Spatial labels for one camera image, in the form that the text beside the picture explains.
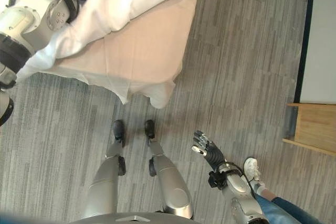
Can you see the silver right robot leg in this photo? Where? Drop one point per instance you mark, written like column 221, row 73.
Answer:
column 170, row 182

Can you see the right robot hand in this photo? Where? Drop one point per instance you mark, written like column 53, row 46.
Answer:
column 213, row 153

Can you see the light wooden cabinet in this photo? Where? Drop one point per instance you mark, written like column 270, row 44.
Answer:
column 315, row 127

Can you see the grey robot torso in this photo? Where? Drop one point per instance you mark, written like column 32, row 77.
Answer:
column 126, row 216

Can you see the person's leg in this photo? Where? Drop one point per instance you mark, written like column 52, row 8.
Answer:
column 286, row 208

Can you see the beige bed sheet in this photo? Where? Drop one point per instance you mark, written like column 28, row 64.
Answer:
column 136, row 56

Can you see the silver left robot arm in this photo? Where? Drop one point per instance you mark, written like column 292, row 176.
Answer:
column 23, row 22

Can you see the silver left robot leg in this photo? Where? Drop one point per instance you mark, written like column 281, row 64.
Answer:
column 105, row 174

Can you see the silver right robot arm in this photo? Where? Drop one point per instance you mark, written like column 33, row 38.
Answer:
column 241, row 190

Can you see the person's white shoe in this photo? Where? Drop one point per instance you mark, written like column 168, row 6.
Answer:
column 250, row 167

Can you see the silver robot leg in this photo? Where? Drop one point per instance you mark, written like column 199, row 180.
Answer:
column 105, row 174
column 170, row 182

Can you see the black wall skirting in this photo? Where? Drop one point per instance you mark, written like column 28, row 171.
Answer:
column 304, row 37

